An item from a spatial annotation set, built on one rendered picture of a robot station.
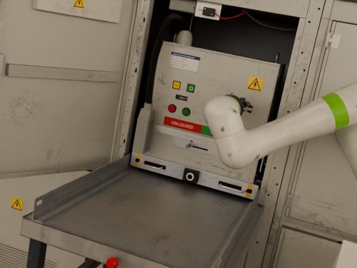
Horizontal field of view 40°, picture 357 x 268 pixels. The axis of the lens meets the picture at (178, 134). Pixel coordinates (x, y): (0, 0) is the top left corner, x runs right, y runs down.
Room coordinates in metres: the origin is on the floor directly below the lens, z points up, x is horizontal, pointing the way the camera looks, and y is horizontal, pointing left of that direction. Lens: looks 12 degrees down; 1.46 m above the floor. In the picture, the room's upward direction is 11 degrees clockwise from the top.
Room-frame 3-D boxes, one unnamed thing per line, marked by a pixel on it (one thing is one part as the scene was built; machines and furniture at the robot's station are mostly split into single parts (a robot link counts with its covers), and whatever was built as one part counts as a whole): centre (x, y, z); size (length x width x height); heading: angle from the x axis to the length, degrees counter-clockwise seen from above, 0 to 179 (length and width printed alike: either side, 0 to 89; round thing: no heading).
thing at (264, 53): (2.26, -0.19, 1.18); 0.78 x 0.69 x 0.79; 164
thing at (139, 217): (1.55, 0.01, 0.82); 0.68 x 0.62 x 0.06; 164
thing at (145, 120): (1.88, 0.13, 1.04); 0.08 x 0.05 x 0.17; 164
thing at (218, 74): (1.89, -0.09, 1.15); 0.48 x 0.01 x 0.48; 74
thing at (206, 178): (1.91, -0.09, 0.89); 0.54 x 0.05 x 0.06; 74
